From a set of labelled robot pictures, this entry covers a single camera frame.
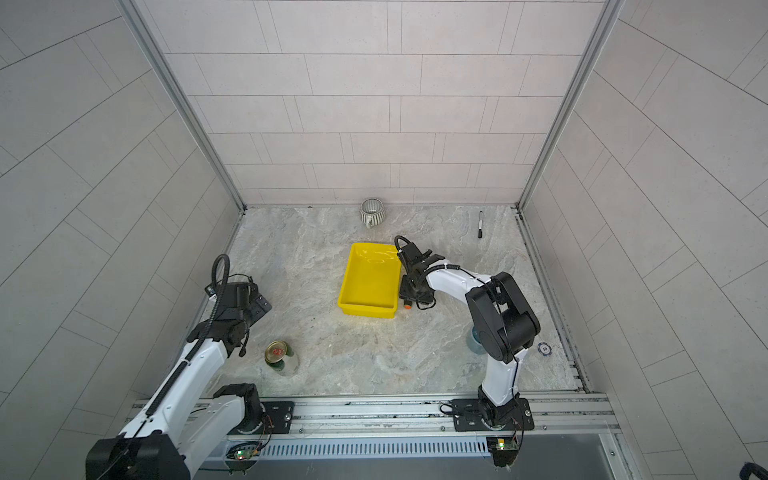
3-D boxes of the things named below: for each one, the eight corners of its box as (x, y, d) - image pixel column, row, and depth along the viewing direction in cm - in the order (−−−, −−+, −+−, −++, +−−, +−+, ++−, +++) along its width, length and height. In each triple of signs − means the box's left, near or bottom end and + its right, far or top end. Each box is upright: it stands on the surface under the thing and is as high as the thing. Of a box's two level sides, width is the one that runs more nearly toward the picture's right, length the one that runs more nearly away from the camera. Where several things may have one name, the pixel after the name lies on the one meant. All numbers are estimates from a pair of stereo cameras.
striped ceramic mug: (368, 233, 111) (366, 218, 104) (358, 214, 117) (356, 199, 111) (387, 226, 113) (387, 212, 107) (377, 208, 119) (376, 193, 113)
